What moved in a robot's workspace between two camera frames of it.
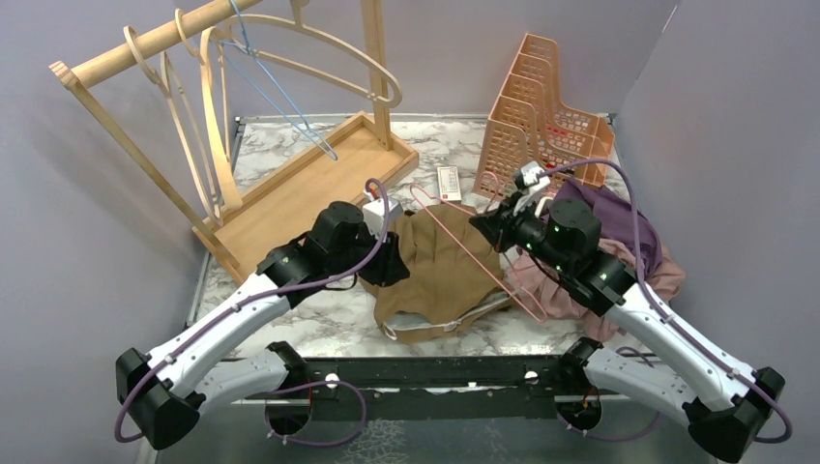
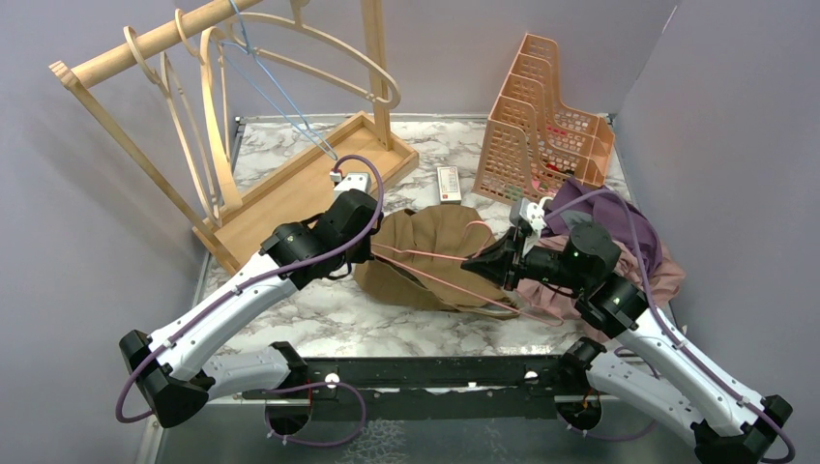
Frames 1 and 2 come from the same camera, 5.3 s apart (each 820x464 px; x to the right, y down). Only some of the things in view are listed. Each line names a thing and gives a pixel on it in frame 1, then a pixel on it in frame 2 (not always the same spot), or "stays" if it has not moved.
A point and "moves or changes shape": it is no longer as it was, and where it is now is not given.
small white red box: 449,184 stays
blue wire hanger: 266,94 stays
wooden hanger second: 211,55 stays
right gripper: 499,227 -> 499,260
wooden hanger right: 294,23 stays
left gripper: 390,266 -> 364,253
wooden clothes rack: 357,162 stays
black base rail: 420,388 stays
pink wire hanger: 415,189 -> 376,249
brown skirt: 453,271 moves or changes shape
